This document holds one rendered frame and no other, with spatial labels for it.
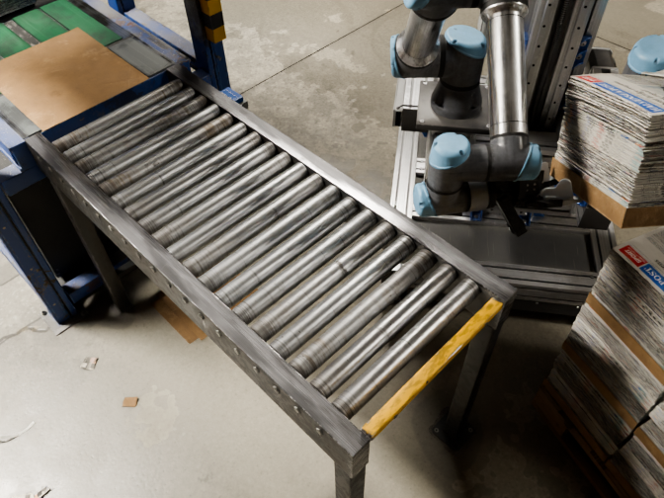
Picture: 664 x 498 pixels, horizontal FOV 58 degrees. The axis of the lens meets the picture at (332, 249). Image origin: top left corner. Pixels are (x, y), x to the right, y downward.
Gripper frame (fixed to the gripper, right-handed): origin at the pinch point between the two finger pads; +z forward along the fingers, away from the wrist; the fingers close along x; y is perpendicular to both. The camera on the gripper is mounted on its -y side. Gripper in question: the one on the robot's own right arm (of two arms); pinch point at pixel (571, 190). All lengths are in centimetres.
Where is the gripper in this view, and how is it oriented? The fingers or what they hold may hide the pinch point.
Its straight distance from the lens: 143.2
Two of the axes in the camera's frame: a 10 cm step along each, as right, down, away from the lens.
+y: -0.7, -8.7, -4.9
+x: -1.3, -4.8, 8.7
